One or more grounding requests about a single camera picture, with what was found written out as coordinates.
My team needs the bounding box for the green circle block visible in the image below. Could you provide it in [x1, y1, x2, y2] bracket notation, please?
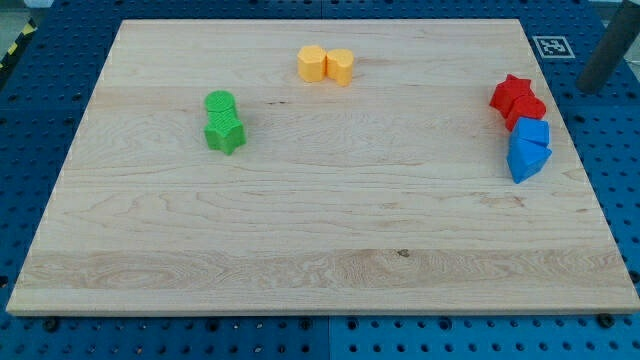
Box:
[204, 90, 236, 113]

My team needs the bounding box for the red circle block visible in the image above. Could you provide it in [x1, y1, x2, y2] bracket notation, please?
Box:
[505, 95, 546, 131]

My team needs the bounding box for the wooden board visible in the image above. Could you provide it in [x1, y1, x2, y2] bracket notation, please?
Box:
[7, 19, 639, 316]

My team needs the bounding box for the green star block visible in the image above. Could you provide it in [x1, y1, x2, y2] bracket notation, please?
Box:
[204, 108, 246, 155]

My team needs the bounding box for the yellow heart block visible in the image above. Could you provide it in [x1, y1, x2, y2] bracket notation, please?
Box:
[326, 49, 355, 86]

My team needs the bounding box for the yellow hexagon block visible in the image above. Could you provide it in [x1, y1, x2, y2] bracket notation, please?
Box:
[297, 45, 326, 82]

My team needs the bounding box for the red star block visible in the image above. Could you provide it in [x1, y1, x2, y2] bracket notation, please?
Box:
[489, 74, 534, 118]

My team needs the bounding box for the blue triangle block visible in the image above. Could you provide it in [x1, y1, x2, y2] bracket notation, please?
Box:
[507, 138, 552, 184]

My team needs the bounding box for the blue cube block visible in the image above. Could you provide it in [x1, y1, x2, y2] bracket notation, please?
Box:
[511, 117, 550, 147]

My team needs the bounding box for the white fiducial marker tag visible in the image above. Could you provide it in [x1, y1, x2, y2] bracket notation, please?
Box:
[533, 35, 575, 59]

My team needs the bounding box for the yellow black hazard tape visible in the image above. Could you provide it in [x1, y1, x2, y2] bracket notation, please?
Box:
[1, 18, 38, 71]

